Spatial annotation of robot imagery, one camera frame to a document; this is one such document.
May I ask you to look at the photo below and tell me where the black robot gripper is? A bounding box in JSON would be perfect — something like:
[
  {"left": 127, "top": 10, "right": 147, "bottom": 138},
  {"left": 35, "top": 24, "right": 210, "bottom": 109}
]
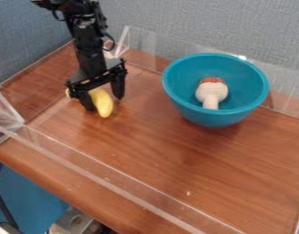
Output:
[{"left": 31, "top": 0, "right": 127, "bottom": 112}]

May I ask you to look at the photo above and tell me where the yellow toy banana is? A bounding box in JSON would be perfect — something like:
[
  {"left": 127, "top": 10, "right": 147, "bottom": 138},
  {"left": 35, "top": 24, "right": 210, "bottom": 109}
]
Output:
[{"left": 64, "top": 87, "right": 115, "bottom": 119}]

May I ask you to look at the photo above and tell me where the blue plastic bowl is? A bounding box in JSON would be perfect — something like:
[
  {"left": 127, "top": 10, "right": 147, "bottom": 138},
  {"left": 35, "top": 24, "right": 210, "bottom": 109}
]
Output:
[{"left": 163, "top": 53, "right": 270, "bottom": 128}]

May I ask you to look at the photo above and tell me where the clear acrylic table barrier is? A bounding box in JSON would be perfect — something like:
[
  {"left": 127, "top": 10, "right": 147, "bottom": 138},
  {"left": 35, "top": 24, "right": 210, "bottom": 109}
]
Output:
[{"left": 0, "top": 27, "right": 299, "bottom": 234}]

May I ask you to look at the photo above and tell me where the white red toy mushroom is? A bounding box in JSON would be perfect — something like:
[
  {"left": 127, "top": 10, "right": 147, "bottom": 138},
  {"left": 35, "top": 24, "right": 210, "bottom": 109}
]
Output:
[{"left": 195, "top": 77, "right": 229, "bottom": 110}]

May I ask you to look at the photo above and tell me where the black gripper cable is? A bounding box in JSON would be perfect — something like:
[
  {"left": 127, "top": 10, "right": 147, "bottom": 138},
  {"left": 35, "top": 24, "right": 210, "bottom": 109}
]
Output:
[{"left": 102, "top": 31, "right": 118, "bottom": 52}]

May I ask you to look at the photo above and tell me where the grey metal bracket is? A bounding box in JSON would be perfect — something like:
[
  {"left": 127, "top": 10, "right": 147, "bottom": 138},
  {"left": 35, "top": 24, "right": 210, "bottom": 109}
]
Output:
[{"left": 50, "top": 207, "right": 101, "bottom": 234}]

